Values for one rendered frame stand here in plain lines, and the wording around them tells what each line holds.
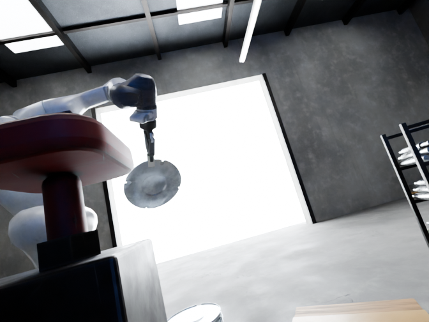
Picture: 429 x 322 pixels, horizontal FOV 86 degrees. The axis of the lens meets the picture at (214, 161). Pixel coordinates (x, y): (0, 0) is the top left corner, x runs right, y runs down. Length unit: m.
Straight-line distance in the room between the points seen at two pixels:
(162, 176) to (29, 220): 0.65
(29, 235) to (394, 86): 6.76
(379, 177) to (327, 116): 1.62
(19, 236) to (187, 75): 4.92
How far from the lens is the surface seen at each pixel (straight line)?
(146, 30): 5.24
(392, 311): 0.89
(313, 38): 6.54
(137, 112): 1.01
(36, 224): 0.70
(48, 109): 0.97
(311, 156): 5.15
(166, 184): 1.23
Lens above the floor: 0.71
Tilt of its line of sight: 12 degrees up
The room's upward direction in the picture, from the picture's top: 15 degrees counter-clockwise
